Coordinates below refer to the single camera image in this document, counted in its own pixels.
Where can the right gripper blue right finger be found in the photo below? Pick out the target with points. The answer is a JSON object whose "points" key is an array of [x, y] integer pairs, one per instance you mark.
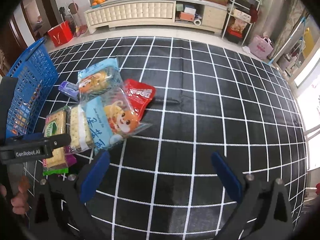
{"points": [[231, 179]]}

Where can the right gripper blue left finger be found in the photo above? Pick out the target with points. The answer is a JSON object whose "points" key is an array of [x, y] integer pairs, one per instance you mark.
{"points": [[91, 175]]}

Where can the purple foil snack packet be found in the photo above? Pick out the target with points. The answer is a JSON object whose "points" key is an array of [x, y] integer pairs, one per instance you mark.
{"points": [[69, 156]]}

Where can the green cracker packet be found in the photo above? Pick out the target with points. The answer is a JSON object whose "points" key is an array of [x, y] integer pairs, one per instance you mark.
{"points": [[56, 130]]}

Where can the clear cracker packet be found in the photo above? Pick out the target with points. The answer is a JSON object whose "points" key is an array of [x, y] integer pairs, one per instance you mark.
{"points": [[79, 131]]}

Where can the large blue cartoon bread packet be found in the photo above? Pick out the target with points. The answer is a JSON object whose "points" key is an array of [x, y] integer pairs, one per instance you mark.
{"points": [[111, 119]]}

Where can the blue plastic basket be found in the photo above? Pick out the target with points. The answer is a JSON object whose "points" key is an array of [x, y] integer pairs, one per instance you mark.
{"points": [[36, 76]]}

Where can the purple doublemint gum tube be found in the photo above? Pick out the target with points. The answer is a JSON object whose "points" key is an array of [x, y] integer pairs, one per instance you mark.
{"points": [[69, 89]]}

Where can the red foil snack pouch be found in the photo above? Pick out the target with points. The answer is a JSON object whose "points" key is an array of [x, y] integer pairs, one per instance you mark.
{"points": [[139, 95]]}

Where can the person left hand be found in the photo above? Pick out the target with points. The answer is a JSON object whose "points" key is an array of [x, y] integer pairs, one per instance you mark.
{"points": [[19, 202]]}

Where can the black white grid tablecloth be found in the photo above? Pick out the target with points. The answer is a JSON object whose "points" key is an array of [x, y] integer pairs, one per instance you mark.
{"points": [[160, 183]]}

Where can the red paper bag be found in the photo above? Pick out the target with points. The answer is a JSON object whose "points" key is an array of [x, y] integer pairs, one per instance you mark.
{"points": [[60, 34]]}

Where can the pink gift bag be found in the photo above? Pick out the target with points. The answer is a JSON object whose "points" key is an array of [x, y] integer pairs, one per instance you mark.
{"points": [[260, 46]]}

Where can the paper towel roll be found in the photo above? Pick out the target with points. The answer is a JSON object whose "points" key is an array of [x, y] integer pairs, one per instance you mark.
{"points": [[197, 21]]}

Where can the oranges on blue plate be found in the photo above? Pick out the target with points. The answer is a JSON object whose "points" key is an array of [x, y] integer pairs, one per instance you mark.
{"points": [[97, 3]]}

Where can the white metal shelf rack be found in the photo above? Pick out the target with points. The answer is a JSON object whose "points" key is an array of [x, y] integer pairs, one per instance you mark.
{"points": [[241, 16]]}

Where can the cream tv cabinet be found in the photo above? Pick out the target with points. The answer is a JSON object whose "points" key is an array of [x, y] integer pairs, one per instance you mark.
{"points": [[178, 13]]}

